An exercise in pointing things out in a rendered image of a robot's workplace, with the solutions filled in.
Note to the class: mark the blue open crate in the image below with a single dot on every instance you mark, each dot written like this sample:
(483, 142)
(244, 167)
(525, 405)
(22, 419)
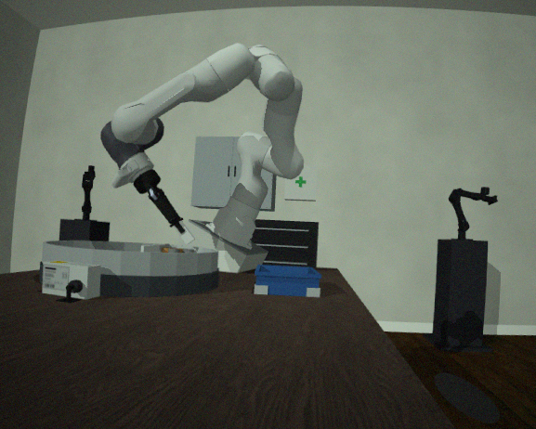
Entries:
(287, 280)

